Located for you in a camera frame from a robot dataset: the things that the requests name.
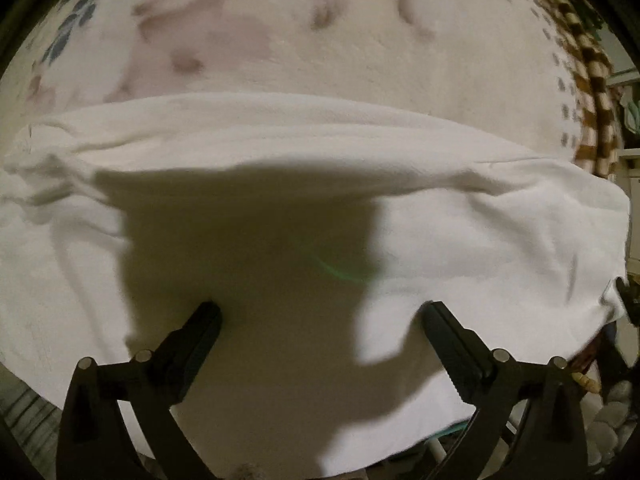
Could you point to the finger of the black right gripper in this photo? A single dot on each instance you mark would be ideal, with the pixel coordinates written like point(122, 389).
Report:
point(629, 294)

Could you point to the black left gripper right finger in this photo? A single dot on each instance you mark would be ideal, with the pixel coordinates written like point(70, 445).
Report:
point(550, 442)

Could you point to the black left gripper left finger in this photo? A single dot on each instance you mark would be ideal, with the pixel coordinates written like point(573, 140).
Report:
point(94, 442)

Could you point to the white pants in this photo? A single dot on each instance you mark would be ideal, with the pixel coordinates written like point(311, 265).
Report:
point(319, 226)

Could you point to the white shelf unit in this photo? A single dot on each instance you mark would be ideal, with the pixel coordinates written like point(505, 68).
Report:
point(624, 87)

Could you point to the floral fleece blanket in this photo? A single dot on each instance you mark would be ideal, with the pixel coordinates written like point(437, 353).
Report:
point(523, 69)

